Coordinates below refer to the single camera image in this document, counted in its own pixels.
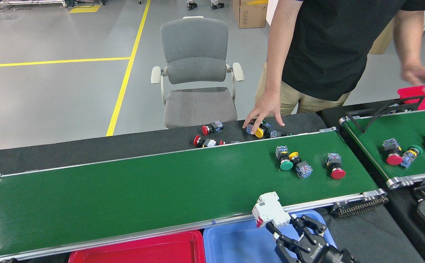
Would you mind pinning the white circuit breaker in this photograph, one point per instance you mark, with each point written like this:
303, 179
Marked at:
270, 210

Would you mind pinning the red mushroom push button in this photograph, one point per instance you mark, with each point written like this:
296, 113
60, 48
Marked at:
338, 173
394, 159
203, 141
216, 127
222, 143

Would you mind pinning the person's left hand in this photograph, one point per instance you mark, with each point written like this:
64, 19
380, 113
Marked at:
422, 76

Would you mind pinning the person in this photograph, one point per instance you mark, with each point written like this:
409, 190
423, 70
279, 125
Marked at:
192, 5
336, 44

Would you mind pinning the blue plastic tray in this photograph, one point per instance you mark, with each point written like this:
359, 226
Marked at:
234, 244

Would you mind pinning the red plastic tray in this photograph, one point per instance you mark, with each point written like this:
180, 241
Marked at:
135, 250

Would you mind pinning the metal equipment cart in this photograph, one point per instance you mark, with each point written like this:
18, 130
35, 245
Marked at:
29, 2

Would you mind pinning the person's right forearm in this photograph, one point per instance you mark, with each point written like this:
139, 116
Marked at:
274, 65

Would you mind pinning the person's right hand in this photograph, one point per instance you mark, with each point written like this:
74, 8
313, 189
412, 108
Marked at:
267, 106

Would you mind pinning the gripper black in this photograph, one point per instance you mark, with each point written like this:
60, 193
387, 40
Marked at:
322, 255

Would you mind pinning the yellow push button switch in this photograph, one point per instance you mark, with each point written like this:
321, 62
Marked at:
259, 133
303, 170

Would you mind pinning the green push button switch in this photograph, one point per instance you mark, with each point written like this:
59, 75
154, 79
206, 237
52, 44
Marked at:
286, 165
267, 128
408, 159
275, 134

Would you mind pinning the person's left forearm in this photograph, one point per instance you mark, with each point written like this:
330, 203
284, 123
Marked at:
409, 51

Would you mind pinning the long green conveyor belt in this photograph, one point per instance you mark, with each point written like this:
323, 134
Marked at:
143, 190

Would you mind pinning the green feeder conveyor belt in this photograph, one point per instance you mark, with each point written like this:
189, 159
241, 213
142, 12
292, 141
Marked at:
409, 122

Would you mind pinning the grey office chair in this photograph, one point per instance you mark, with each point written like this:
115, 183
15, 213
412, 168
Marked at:
194, 36

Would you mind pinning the brown cardboard box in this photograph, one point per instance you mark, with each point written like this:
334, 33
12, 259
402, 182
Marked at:
249, 14

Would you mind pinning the red plastic bin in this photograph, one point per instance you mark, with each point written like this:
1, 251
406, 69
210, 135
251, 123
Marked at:
411, 94

